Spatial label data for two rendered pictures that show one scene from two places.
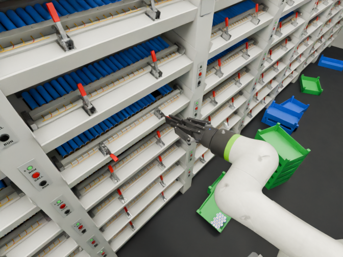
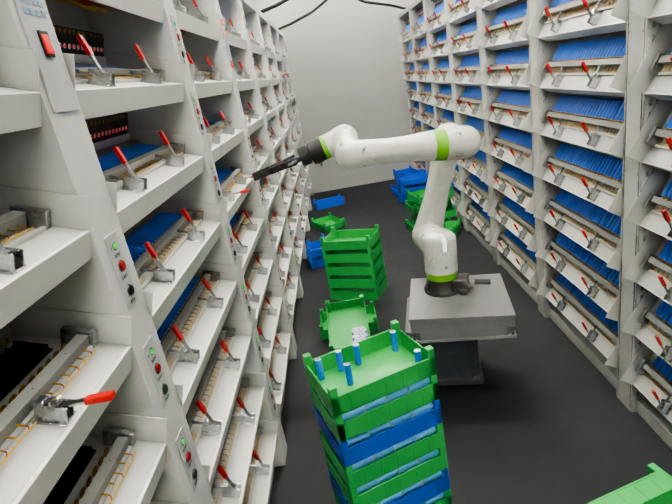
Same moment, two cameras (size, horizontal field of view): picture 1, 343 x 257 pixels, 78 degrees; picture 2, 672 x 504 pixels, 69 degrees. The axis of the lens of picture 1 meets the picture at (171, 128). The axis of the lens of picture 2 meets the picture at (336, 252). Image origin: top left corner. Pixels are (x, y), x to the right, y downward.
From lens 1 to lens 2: 149 cm
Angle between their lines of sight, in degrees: 43
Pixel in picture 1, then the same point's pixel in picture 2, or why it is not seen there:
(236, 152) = (329, 138)
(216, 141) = (311, 144)
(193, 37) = (235, 108)
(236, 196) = (350, 141)
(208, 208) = (338, 342)
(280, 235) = (386, 143)
